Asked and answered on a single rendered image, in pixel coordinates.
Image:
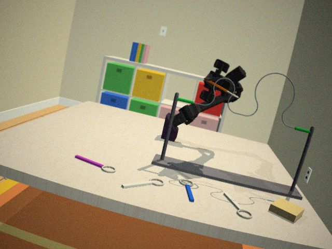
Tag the purple handle with grey loop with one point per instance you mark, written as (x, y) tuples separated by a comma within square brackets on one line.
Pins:
[(96, 164)]

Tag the grey ring with blue handle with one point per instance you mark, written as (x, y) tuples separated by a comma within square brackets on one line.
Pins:
[(190, 196)]

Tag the yellow rectangular block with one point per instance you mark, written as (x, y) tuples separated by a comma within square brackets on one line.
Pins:
[(286, 209)]

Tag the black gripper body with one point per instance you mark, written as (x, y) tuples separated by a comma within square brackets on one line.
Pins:
[(221, 66)]

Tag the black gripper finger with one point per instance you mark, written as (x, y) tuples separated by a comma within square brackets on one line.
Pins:
[(213, 76), (209, 86)]

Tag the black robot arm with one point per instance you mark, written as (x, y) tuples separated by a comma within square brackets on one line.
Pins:
[(189, 112)]

